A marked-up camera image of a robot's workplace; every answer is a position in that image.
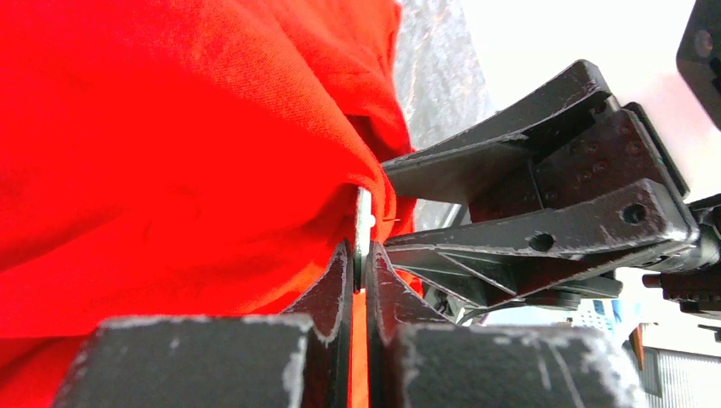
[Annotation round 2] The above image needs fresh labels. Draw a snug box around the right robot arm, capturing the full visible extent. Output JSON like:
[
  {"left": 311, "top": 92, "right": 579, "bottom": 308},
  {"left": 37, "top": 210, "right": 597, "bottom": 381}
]
[{"left": 383, "top": 59, "right": 720, "bottom": 324}]

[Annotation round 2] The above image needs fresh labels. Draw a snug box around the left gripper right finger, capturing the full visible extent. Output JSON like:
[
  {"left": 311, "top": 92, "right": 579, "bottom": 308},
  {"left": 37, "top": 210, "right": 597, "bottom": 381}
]
[{"left": 366, "top": 243, "right": 645, "bottom": 407}]

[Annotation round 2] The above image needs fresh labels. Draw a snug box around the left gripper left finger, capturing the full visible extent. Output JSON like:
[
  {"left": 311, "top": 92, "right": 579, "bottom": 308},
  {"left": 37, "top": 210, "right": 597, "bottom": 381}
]
[{"left": 53, "top": 242, "right": 353, "bottom": 407}]

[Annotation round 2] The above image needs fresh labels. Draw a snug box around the round dark brooch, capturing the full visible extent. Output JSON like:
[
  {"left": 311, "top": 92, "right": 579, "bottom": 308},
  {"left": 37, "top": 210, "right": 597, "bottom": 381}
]
[{"left": 353, "top": 187, "right": 376, "bottom": 292}]

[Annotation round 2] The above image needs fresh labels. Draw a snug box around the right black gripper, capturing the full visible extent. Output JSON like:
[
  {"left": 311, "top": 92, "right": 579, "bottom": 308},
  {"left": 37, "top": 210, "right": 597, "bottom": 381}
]
[{"left": 383, "top": 59, "right": 701, "bottom": 309}]

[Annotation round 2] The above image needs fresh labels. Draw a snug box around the red t-shirt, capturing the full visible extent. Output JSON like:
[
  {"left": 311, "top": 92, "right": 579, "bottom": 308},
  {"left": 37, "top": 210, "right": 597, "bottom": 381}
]
[{"left": 1, "top": 1, "right": 415, "bottom": 407}]

